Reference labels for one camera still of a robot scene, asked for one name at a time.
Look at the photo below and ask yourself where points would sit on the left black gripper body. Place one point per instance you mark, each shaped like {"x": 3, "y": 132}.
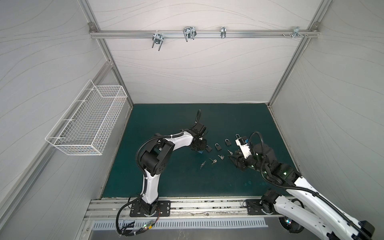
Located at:
{"x": 201, "y": 145}

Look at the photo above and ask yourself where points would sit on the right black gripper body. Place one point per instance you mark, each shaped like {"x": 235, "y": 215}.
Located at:
{"x": 239, "y": 160}

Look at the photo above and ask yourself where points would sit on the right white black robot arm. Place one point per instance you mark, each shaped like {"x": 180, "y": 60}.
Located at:
{"x": 309, "y": 209}

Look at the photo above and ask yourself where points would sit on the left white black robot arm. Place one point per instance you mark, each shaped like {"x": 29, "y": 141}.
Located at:
{"x": 153, "y": 156}

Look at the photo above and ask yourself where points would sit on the green table mat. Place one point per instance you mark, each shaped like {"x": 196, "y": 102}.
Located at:
{"x": 183, "y": 176}

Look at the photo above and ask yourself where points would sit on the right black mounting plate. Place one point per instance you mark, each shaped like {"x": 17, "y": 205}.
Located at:
{"x": 258, "y": 207}

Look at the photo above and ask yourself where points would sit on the black mounting plate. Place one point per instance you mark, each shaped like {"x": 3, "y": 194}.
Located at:
{"x": 258, "y": 207}
{"x": 157, "y": 208}

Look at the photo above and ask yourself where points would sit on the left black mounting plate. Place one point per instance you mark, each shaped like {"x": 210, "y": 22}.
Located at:
{"x": 157, "y": 208}

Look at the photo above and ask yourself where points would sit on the metal U-bolt hook middle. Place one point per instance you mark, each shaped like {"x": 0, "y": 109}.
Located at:
{"x": 189, "y": 33}

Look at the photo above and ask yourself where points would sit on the metal u-bolt hook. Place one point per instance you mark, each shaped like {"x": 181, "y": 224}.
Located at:
{"x": 158, "y": 39}
{"x": 189, "y": 33}

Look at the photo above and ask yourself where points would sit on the metal U-bolt hook left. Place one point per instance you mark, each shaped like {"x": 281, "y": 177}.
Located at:
{"x": 158, "y": 39}

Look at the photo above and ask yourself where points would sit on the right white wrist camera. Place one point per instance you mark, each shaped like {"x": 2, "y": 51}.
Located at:
{"x": 242, "y": 142}

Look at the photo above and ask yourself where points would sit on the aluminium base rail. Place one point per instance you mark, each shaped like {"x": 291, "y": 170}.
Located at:
{"x": 177, "y": 208}

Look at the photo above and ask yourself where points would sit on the aluminium cross rail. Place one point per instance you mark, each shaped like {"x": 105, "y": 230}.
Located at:
{"x": 201, "y": 34}

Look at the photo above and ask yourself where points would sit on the small metal bracket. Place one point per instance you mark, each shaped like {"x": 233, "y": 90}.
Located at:
{"x": 223, "y": 32}

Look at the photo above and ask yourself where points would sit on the white wire basket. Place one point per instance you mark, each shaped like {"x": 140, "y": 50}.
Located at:
{"x": 85, "y": 127}

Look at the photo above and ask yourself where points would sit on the white slotted cable duct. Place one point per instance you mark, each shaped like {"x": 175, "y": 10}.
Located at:
{"x": 173, "y": 224}

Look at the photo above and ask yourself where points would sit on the metal corner bracket right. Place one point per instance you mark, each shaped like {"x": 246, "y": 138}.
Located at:
{"x": 295, "y": 34}

